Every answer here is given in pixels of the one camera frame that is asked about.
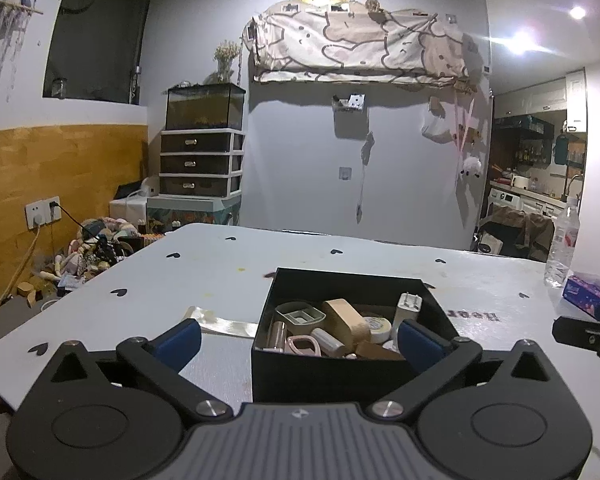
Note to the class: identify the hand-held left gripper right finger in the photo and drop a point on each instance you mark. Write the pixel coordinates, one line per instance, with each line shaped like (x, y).
(420, 342)

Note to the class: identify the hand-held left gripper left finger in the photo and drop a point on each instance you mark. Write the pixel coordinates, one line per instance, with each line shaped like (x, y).
(180, 342)

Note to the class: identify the white charger plug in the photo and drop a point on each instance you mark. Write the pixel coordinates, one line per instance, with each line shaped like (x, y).
(407, 310)

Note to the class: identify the small brown wooden piece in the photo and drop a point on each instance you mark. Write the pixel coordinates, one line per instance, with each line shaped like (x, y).
(377, 351)

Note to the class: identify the white tape roll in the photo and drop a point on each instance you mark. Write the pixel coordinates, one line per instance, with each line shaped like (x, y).
(377, 325)

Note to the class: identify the tan wooden oval block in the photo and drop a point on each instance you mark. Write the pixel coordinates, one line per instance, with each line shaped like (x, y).
(350, 327)

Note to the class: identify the white cylinder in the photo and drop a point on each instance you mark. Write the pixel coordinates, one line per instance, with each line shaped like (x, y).
(327, 342)

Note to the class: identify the brown cylinder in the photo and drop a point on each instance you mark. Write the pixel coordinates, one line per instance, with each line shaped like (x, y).
(276, 335)

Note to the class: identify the grey plastic scoop part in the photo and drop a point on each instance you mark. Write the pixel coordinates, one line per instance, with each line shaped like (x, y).
(284, 308)

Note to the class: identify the pink plastic loop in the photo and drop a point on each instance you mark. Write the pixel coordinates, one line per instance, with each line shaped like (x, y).
(292, 346)

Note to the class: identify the black cardboard box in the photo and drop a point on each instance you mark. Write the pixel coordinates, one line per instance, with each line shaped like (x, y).
(305, 375)

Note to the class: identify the blue tissue pack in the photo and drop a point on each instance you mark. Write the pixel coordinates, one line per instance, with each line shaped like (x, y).
(585, 292)

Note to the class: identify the clear plastic strip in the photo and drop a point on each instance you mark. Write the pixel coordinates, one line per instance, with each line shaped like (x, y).
(220, 324)

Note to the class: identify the clear water bottle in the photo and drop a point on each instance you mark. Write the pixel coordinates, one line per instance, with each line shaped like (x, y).
(562, 245)

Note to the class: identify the chair with brown jacket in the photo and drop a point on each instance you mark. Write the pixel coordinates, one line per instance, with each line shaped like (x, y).
(520, 225)

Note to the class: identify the pile of plush toys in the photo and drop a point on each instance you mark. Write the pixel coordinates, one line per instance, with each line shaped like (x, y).
(95, 255)

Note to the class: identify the patterned teal cabinet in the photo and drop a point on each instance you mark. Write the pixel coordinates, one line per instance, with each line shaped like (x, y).
(190, 212)

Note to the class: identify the kitchen faucet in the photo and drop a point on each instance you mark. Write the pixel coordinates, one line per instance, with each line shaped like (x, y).
(572, 182)

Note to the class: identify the white storage box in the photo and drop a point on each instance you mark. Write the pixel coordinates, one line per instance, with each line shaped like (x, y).
(127, 210)

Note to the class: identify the white washing machine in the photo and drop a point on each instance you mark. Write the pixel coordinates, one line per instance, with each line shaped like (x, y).
(502, 202)

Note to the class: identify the white kettle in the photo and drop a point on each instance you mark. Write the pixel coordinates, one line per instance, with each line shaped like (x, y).
(520, 181)

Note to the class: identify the white rounded appliance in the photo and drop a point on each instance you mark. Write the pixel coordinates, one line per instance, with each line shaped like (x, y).
(150, 187)

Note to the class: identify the dark plastic drawer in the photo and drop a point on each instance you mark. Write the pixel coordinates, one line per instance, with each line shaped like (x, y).
(195, 142)
(195, 185)
(195, 164)

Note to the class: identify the black tablet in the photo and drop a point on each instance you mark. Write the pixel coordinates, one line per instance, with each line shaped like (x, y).
(127, 191)

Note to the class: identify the wooden toy block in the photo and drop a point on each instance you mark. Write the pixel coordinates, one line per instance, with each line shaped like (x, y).
(26, 292)

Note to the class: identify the teal hanging bottle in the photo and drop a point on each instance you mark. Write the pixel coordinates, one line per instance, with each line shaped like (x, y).
(561, 149)

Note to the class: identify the black shelf with bottles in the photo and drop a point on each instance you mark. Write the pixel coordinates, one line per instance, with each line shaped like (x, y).
(527, 152)

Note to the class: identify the white plush toy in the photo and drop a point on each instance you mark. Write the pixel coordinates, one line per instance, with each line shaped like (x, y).
(471, 166)

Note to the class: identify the white plastic drawer unit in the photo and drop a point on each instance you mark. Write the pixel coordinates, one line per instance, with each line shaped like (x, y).
(237, 165)

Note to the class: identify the pink ribbon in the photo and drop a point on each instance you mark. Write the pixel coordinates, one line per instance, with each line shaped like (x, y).
(462, 145)

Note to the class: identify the white hanging pouch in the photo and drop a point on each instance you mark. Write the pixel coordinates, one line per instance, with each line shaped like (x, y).
(437, 127)

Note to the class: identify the glass fish tank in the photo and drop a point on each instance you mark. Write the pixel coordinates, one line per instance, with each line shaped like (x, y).
(202, 107)

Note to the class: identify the dark slim bottle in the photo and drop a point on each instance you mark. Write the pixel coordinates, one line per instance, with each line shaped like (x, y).
(136, 85)

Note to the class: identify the glass jar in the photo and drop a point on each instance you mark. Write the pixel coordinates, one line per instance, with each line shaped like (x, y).
(59, 87)

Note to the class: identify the ceiling spotlight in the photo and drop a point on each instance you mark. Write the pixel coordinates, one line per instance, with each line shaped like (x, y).
(576, 12)
(522, 40)

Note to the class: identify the vase of dried flowers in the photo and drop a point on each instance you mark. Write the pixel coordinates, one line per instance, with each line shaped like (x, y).
(226, 57)

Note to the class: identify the printed cloth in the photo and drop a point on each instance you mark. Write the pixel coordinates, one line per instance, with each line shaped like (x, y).
(360, 40)

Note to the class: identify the dark window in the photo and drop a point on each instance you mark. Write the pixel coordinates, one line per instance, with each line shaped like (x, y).
(95, 35)

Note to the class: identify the white macrame hanging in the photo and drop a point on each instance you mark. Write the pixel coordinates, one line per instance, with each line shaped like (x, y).
(5, 50)

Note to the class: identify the white square wall hook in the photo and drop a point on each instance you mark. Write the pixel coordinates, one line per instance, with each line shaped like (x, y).
(345, 172)

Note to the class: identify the white wall socket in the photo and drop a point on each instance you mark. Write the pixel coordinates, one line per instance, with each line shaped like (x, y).
(37, 212)

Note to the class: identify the white kitchen wall cabinets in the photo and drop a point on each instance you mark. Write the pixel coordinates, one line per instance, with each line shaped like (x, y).
(530, 97)

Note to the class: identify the small wooden wall piece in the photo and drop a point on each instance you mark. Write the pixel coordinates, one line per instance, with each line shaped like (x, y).
(436, 105)

